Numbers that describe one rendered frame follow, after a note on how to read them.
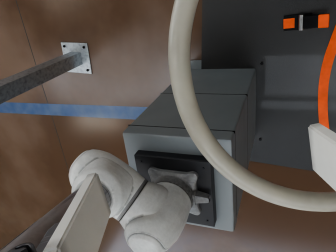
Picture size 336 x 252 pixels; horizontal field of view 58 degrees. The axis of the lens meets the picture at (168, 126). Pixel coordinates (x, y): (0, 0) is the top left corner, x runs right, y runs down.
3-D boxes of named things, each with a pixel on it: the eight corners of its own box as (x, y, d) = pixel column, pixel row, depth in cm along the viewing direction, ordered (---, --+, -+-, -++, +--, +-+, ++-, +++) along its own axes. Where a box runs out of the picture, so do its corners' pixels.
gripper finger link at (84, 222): (81, 305, 13) (65, 308, 13) (111, 212, 20) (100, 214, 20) (57, 248, 12) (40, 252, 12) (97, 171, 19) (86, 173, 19)
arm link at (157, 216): (177, 225, 108) (153, 278, 90) (136, 195, 109) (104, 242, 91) (201, 201, 99) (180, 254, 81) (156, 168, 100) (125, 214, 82)
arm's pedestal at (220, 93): (264, 141, 180) (248, 245, 114) (184, 136, 198) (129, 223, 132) (266, 58, 158) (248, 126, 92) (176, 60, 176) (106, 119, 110)
